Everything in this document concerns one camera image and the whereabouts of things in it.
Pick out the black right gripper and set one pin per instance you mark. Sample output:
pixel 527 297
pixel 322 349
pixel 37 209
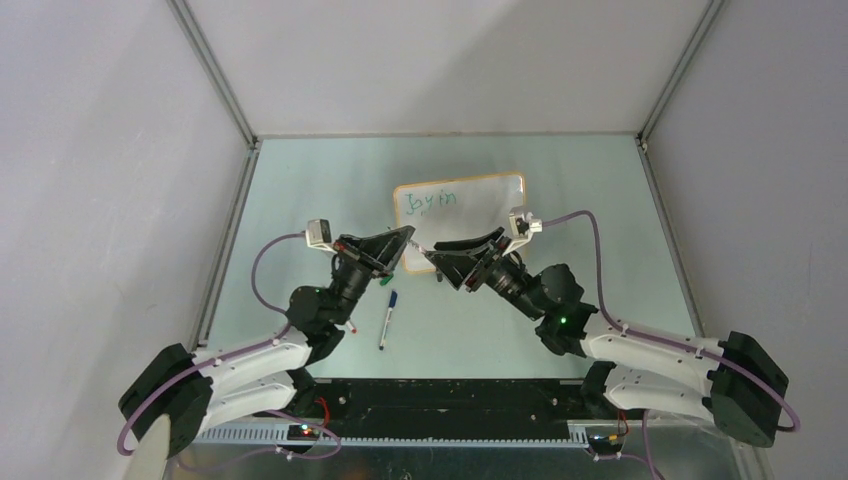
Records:
pixel 457 265

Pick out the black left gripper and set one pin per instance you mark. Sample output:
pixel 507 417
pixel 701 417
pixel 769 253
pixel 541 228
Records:
pixel 374 256

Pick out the yellow framed whiteboard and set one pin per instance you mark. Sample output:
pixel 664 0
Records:
pixel 459 208

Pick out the green marker pen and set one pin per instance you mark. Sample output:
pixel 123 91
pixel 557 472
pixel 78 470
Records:
pixel 417 247

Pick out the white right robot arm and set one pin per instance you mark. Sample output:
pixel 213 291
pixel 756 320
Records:
pixel 733 383

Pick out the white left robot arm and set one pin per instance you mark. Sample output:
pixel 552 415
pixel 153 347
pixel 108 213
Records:
pixel 201 389

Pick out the blue marker pen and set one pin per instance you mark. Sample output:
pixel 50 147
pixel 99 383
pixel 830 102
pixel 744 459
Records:
pixel 387 320

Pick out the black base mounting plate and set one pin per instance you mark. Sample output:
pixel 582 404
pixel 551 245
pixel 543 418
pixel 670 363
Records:
pixel 448 409

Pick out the left controller circuit board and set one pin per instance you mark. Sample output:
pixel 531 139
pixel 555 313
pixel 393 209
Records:
pixel 303 433

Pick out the controller circuit board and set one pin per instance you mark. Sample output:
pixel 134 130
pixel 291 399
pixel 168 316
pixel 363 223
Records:
pixel 605 446
pixel 303 433

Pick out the right controller circuit board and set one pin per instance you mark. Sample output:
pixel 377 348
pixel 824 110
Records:
pixel 605 446

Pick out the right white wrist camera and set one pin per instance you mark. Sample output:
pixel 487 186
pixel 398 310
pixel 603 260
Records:
pixel 523 226

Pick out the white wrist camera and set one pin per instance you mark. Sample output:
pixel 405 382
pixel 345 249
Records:
pixel 523 226
pixel 318 235

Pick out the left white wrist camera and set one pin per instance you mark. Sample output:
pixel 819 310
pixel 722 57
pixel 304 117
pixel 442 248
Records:
pixel 318 235

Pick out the left aluminium frame post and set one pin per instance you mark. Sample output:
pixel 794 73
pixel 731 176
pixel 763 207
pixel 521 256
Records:
pixel 203 51

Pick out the aluminium frame post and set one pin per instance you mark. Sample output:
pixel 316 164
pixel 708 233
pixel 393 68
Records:
pixel 682 65
pixel 203 51

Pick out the right aluminium frame post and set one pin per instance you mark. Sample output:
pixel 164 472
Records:
pixel 682 65

